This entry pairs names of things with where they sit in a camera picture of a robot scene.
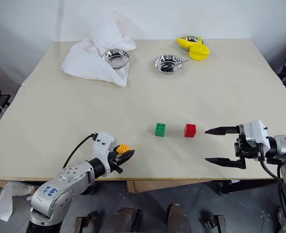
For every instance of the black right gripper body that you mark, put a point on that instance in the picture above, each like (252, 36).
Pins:
(244, 150)

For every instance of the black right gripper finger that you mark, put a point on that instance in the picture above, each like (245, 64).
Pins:
(230, 162)
(220, 131)

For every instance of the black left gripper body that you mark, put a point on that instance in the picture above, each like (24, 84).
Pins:
(113, 161)

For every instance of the orange toy brick cube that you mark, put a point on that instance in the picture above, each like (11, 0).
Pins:
(122, 148)

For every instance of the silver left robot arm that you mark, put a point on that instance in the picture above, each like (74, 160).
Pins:
(60, 191)

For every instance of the red toy brick cube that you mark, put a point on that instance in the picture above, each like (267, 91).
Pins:
(190, 131)

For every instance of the green toy brick cube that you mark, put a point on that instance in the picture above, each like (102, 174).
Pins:
(160, 130)

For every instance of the dark rounded shape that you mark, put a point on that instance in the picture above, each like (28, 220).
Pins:
(179, 218)
(119, 219)

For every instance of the yellow plastic container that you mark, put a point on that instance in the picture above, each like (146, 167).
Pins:
(199, 52)

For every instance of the yellow toy banana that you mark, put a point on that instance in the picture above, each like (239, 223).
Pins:
(184, 43)

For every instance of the white crumpled cloth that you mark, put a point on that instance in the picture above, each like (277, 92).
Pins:
(89, 60)

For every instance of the white plastic bag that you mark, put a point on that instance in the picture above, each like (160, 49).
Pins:
(6, 199)

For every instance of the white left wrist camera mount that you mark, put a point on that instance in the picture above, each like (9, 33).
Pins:
(103, 145)

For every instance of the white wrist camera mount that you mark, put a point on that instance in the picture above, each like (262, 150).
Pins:
(254, 133)
(103, 145)

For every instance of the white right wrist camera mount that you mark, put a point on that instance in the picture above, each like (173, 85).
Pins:
(254, 133)

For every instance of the black table frame bar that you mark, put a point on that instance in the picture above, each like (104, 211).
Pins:
(249, 185)

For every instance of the metal clamp bracket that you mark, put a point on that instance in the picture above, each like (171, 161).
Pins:
(215, 223)
(84, 222)

